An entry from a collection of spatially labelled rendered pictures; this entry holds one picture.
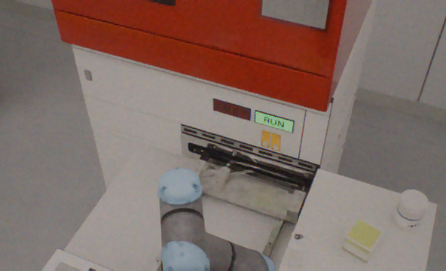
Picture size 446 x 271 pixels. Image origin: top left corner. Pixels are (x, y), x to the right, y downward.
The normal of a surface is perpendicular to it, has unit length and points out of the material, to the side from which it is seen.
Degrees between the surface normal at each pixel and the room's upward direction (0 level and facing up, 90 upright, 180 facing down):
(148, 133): 90
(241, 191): 0
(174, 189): 0
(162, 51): 90
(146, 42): 90
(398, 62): 90
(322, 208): 0
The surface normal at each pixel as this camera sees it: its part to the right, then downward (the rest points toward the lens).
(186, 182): 0.00, -0.70
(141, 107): -0.39, 0.66
